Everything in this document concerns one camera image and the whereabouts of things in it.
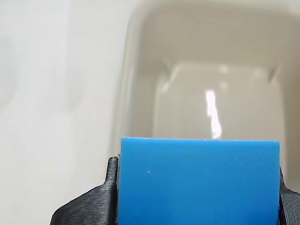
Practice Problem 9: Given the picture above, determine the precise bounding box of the cream plastic bin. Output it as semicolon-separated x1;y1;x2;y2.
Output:
112;0;300;195

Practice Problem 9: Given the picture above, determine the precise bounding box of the blue cube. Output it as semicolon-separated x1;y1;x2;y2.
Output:
116;136;281;225

